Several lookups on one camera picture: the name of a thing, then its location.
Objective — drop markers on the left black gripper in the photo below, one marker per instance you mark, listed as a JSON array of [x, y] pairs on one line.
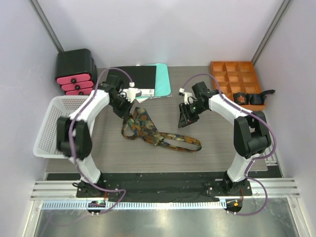
[[125, 113]]

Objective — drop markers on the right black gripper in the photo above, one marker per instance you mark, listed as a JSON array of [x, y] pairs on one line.
[[186, 118]]

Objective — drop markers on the floral patterned necktie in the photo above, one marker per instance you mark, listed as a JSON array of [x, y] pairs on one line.
[[140, 125]]

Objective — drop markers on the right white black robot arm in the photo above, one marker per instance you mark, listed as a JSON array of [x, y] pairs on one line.
[[250, 135]]

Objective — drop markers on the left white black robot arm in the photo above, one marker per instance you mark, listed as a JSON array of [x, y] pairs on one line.
[[73, 132]]

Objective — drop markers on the black notebook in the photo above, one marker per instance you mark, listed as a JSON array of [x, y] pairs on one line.
[[144, 78]]

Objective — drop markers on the rolled tie orange leaf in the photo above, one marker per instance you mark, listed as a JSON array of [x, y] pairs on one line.
[[240, 98]]

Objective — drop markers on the black pink drawer organizer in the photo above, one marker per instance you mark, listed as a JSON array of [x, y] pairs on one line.
[[76, 72]]

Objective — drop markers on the orange compartment tray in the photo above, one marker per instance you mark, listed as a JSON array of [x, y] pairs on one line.
[[235, 76]]

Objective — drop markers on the rolled dark blue tie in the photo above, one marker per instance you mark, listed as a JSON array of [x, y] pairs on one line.
[[259, 98]]

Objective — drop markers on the white perforated plastic basket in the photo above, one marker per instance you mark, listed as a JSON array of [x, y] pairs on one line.
[[55, 126]]

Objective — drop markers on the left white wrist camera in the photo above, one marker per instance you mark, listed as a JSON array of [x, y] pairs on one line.
[[132, 93]]

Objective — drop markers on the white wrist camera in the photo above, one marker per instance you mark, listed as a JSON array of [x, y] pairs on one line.
[[188, 97], [132, 93]]

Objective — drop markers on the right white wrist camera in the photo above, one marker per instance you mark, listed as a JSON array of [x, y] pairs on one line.
[[188, 97]]

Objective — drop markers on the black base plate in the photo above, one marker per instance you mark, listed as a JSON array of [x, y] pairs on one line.
[[175, 184]]

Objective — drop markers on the white slotted cable duct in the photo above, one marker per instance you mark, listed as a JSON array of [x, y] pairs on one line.
[[99, 205]]

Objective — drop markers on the aluminium rail frame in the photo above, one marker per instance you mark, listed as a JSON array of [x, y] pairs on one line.
[[273, 188]]

